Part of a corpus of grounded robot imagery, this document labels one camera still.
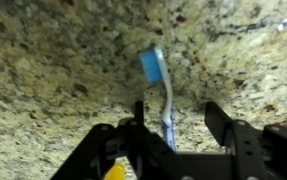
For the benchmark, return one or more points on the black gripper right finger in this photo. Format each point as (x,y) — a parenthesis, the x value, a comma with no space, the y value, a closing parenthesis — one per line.
(256,154)

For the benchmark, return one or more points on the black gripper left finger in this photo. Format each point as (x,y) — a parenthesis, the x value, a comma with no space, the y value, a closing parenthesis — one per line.
(95,156)

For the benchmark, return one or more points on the blue white toothbrush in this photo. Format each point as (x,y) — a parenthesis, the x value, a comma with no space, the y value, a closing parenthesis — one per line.
(155,70)

